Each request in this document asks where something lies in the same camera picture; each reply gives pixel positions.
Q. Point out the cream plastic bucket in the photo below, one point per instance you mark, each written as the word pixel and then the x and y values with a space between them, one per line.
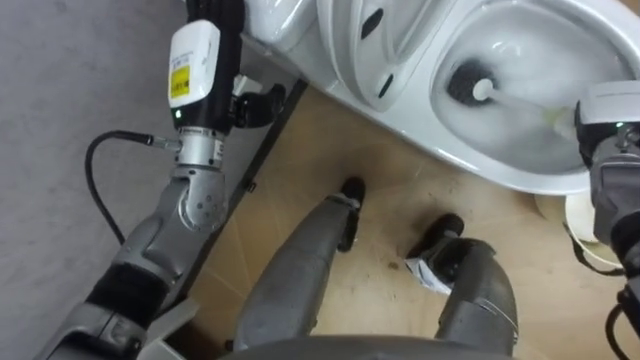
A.
pixel 580 220

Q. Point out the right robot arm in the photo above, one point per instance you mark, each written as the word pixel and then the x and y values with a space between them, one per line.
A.
pixel 620 195

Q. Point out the robot body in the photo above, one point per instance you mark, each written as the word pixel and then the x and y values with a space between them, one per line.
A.
pixel 365 350

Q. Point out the toilet brush with black head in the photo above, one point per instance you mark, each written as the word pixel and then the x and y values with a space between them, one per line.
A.
pixel 467 82

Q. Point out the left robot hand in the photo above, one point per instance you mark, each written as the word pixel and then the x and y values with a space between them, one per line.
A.
pixel 207 65

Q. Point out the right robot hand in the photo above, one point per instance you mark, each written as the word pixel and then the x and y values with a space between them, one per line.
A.
pixel 607 107

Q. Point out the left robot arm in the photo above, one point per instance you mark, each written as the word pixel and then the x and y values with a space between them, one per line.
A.
pixel 170 235

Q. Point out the robot legs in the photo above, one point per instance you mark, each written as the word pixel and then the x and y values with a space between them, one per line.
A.
pixel 295 270

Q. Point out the white toilet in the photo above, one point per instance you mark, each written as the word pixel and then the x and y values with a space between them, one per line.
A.
pixel 420 120

